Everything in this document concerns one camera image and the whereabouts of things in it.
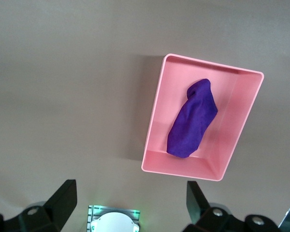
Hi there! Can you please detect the purple cloth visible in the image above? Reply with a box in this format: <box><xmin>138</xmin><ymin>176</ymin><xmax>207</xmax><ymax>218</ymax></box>
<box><xmin>166</xmin><ymin>78</ymin><xmax>219</xmax><ymax>159</ymax></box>

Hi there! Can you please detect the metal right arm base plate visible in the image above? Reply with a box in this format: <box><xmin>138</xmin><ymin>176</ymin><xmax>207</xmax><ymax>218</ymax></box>
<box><xmin>87</xmin><ymin>204</ymin><xmax>141</xmax><ymax>232</ymax></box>

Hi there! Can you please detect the pink plastic bin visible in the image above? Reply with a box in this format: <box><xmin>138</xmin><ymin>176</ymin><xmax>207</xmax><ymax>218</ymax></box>
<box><xmin>141</xmin><ymin>53</ymin><xmax>265</xmax><ymax>182</ymax></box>

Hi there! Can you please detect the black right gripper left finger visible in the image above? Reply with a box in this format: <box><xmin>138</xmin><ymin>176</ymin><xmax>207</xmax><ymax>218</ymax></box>
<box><xmin>4</xmin><ymin>179</ymin><xmax>78</xmax><ymax>232</ymax></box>

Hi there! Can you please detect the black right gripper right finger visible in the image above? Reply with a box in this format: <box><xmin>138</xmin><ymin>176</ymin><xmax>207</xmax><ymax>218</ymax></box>
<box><xmin>183</xmin><ymin>180</ymin><xmax>279</xmax><ymax>232</ymax></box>

